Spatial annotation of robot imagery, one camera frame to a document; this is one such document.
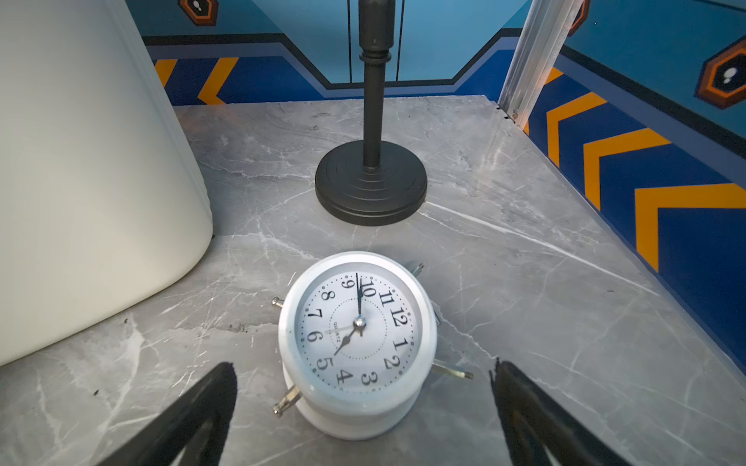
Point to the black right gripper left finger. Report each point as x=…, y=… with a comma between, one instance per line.
x=193, y=429

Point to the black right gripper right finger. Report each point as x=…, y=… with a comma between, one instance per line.
x=537, y=430

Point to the white plastic waste bin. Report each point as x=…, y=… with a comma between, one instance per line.
x=102, y=202

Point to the black microphone stand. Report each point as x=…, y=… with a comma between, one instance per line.
x=371, y=182

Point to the aluminium corner post right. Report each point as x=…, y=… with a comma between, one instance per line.
x=544, y=33

